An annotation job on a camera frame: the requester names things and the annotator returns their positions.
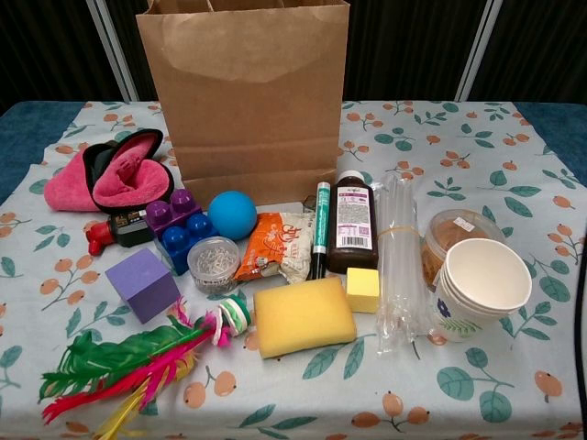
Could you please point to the white paper cup stack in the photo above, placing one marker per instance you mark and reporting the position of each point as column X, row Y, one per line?
column 486, row 275

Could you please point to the black pleated curtain panel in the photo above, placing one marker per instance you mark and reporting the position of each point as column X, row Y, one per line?
column 541, row 46
column 46, row 46
column 403, row 46
column 123, row 11

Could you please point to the clear tub of paper clips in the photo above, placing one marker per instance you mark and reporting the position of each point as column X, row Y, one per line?
column 213, row 266

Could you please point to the green marker pen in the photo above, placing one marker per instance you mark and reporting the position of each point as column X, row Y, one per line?
column 321, row 215

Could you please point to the orange and white snack packet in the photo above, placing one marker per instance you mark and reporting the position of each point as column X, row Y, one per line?
column 275, row 247

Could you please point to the small black bottle red cap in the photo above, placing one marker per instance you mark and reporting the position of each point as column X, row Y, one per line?
column 130, row 227

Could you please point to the yellow sponge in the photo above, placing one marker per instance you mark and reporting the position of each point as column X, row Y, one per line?
column 302, row 316

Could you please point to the floral tablecloth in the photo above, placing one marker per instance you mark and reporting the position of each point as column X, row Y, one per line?
column 321, row 403

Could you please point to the purple plastic building block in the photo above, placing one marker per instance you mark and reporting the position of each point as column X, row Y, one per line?
column 160, row 215

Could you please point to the colourful feather shuttlecock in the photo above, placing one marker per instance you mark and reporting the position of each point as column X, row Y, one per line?
column 114, row 362

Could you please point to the brown medicine bottle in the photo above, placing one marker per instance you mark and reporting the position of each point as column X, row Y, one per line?
column 351, row 229

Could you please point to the grey aluminium partition post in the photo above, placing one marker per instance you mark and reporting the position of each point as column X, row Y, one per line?
column 479, row 50
column 114, row 50

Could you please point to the purple foam cube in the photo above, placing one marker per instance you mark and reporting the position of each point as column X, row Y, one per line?
column 142, row 284

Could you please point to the bundle of clear straws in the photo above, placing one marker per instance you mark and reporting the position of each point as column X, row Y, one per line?
column 399, row 256

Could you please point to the brown paper shopping bag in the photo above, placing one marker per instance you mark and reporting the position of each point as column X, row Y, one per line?
column 247, row 114

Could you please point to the yellow foam cube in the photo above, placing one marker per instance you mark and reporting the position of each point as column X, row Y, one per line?
column 362, row 289

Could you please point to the blue rubber ball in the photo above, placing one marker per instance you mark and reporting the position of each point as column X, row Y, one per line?
column 231, row 215

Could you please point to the clear plastic container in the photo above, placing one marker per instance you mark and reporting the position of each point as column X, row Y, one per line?
column 454, row 227

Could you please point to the blue plastic building block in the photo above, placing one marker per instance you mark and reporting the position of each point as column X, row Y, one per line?
column 176, row 243

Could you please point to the pink plush cloth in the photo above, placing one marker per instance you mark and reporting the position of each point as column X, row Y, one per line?
column 133, row 183

